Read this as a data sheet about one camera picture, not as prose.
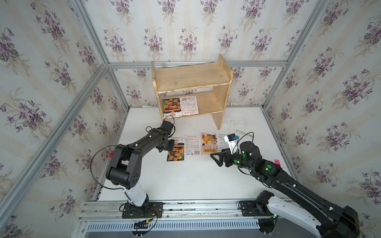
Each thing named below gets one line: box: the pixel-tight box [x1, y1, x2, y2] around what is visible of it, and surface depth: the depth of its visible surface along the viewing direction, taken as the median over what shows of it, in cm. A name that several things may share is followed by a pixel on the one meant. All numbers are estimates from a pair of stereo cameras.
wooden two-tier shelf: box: [151, 54, 234, 130], surface depth 83 cm
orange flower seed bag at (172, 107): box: [162, 97, 183, 119], surface depth 92 cm
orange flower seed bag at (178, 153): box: [166, 137, 185, 162], surface depth 95 cm
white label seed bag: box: [180, 95, 199, 116], surface depth 95 cm
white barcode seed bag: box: [184, 134, 201, 157], surface depth 100 cm
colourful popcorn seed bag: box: [200, 132, 218, 155], surface depth 100 cm
